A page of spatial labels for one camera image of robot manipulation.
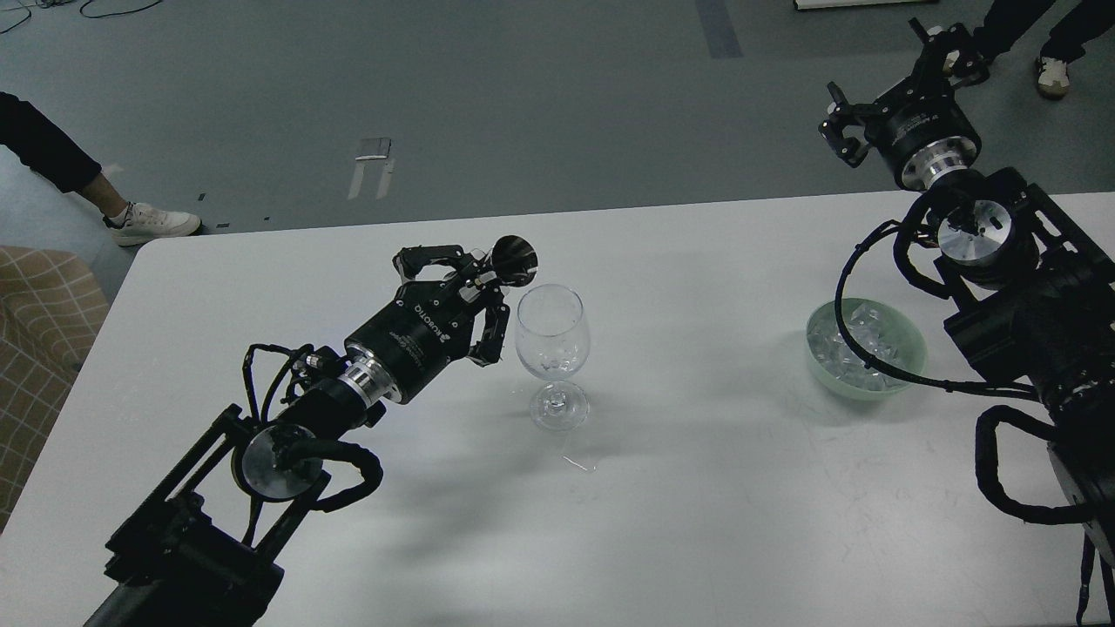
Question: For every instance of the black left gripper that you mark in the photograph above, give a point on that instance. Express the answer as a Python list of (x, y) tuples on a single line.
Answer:
[(427, 325)]

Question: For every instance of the beige checked cushion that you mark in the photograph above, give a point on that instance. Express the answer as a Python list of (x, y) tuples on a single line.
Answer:
[(52, 309)]

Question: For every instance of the clear wine glass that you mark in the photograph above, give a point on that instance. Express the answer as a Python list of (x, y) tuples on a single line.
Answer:
[(553, 342)]

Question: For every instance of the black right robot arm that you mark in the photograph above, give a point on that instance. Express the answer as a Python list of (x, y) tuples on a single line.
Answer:
[(1033, 291)]

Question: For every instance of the silver metal jigger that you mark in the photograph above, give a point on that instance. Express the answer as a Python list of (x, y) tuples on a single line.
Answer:
[(510, 263)]

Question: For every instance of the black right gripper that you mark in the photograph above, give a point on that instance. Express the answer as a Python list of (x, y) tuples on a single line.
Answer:
[(917, 120)]

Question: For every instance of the seated person in black trousers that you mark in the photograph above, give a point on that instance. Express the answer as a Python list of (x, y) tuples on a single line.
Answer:
[(46, 150)]

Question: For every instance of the green bowl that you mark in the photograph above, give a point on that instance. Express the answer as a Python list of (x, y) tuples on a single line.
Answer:
[(884, 331)]

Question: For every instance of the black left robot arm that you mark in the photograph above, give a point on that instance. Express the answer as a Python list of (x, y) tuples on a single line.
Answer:
[(202, 549)]

